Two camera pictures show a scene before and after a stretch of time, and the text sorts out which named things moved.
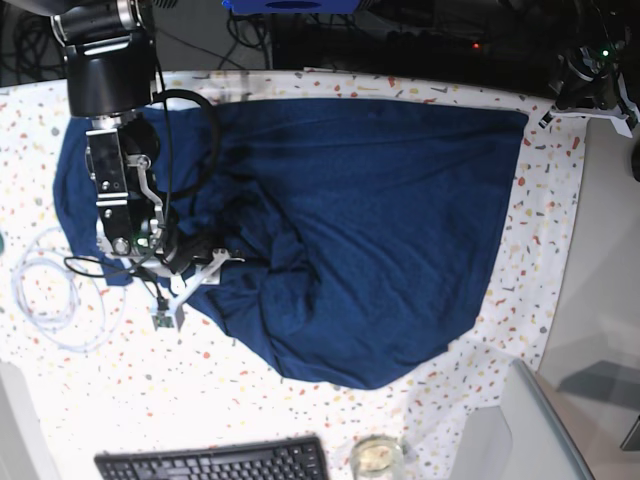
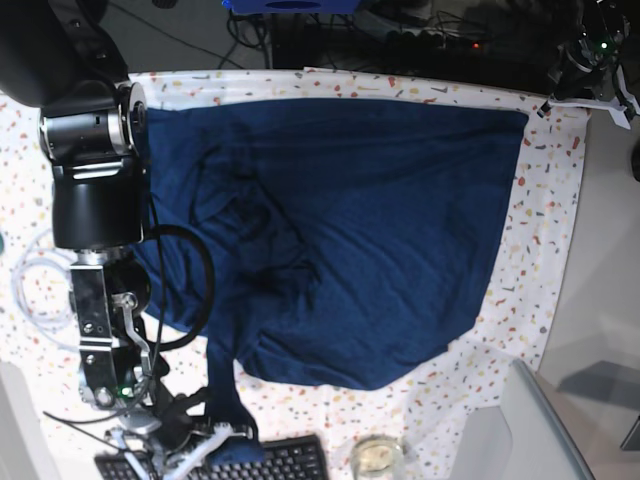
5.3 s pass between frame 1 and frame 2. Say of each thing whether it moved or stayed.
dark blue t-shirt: moved
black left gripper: moved
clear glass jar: stayed
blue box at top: stayed
